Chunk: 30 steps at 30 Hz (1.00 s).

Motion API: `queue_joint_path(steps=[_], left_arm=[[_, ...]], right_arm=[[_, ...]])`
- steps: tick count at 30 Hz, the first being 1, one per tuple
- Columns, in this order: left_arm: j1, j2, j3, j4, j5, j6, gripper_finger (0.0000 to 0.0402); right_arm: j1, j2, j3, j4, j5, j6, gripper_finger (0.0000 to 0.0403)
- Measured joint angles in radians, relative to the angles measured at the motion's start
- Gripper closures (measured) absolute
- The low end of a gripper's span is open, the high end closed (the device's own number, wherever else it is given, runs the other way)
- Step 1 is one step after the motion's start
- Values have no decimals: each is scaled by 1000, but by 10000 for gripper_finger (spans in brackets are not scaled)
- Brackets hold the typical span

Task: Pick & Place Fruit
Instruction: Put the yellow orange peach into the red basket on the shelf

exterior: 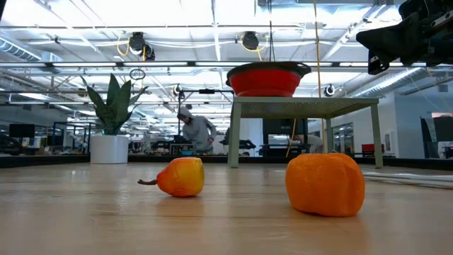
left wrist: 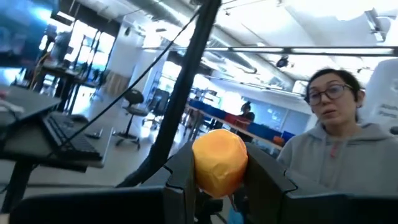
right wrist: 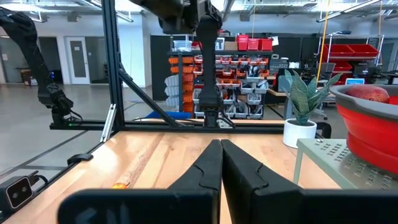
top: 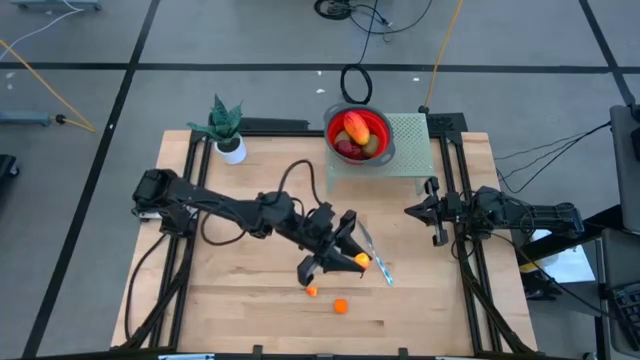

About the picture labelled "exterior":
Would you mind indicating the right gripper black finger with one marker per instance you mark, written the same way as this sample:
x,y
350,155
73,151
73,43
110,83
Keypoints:
x,y
384,47
410,21

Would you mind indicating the toy orange fruit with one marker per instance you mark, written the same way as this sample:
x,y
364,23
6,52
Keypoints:
x,y
325,184

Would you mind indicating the small orange-yellow toy pear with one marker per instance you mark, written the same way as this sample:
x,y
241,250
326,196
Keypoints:
x,y
182,177

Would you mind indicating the black background robot arm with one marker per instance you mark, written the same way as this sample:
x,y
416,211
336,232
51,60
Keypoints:
x,y
245,144

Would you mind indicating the black partition panel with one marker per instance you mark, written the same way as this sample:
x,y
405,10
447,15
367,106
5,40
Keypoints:
x,y
444,134

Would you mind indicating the green perforated metal shelf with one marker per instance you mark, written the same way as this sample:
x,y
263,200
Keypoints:
x,y
304,108

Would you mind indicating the person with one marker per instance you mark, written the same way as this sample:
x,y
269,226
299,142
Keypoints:
x,y
313,141
198,132

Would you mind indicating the red collapsible bowl grey rim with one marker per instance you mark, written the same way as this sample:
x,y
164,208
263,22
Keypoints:
x,y
267,83

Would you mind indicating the black monitor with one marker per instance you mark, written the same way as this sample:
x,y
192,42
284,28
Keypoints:
x,y
283,126
22,131

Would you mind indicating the green snake plant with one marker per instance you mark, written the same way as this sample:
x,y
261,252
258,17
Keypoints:
x,y
115,106

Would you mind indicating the white plant pot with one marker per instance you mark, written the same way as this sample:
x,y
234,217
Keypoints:
x,y
109,150

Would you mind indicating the silver ceiling duct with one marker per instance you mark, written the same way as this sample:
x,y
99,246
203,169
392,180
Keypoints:
x,y
393,80

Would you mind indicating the black camera gantry frame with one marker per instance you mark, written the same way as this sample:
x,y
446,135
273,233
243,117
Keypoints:
x,y
207,91

